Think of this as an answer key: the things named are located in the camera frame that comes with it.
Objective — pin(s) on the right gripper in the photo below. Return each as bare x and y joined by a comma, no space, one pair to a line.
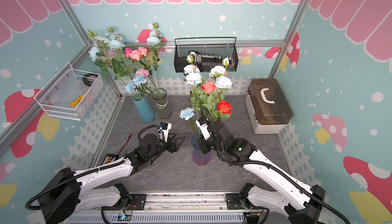
202,145

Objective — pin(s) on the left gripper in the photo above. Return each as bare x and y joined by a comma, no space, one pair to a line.
171,148

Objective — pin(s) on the purple glass vase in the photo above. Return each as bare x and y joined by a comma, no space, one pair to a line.
199,158

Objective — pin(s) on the single blue flower stem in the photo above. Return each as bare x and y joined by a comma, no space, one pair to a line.
188,114

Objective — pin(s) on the white flower stem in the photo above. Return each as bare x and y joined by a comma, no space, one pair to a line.
219,74

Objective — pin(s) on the pale blue flower stem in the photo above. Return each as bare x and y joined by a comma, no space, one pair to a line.
193,78

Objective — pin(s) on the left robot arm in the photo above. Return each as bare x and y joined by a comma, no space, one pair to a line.
70,191

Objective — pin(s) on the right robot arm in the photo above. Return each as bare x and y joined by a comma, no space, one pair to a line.
299,202

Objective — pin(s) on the teal ceramic vase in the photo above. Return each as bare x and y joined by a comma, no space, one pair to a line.
143,108

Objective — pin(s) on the clear glass vase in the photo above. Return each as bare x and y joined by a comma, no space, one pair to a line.
163,108

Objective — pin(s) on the bouquet in teal vase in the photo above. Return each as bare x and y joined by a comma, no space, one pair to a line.
110,54

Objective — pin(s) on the red rose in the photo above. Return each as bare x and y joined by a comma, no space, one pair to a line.
224,110

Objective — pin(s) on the coral pink rose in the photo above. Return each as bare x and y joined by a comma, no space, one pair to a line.
207,94

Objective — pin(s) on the brown lid storage box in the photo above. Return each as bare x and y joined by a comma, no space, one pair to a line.
267,106

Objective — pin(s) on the bit set tool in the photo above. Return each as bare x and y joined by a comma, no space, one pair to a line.
209,61

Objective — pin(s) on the black tape roll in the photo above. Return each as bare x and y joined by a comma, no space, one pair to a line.
89,79

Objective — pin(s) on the yellow tool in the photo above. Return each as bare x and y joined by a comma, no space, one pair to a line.
77,101

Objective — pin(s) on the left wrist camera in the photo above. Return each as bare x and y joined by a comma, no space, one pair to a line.
164,129

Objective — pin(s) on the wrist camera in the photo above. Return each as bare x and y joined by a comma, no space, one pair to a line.
203,126
164,129

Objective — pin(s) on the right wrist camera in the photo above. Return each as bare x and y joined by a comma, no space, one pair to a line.
203,126

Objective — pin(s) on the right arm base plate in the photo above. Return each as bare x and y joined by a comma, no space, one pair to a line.
236,202

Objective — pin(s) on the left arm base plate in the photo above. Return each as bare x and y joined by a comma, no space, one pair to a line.
135,202

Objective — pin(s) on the black wire basket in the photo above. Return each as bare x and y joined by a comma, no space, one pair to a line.
217,46

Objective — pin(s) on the white wire basket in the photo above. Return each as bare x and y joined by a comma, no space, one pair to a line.
56,96

